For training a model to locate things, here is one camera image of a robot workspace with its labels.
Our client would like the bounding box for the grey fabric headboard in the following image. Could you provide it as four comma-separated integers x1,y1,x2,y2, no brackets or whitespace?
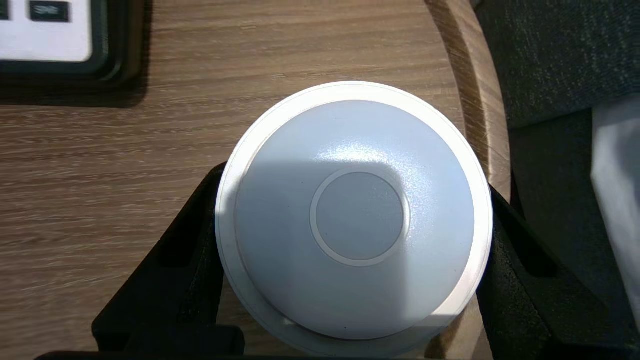
472,0,640,131

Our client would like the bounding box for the grey fabric bed frame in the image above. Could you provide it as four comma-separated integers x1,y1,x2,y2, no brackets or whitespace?
507,107,640,351

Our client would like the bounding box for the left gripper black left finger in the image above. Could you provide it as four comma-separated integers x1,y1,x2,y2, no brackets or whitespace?
91,162,246,357

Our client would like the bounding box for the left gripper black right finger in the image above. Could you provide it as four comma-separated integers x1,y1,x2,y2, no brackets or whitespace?
475,182,640,360

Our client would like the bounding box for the white bed sheet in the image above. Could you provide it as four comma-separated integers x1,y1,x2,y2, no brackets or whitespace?
590,95,640,326

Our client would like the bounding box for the round wooden side table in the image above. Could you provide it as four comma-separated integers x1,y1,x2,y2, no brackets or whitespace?
0,0,512,360

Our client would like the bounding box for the black telephone base white keypad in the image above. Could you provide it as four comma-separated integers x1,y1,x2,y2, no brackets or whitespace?
0,0,146,91

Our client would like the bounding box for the white round lidded container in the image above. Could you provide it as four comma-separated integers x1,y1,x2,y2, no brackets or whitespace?
215,81,494,358

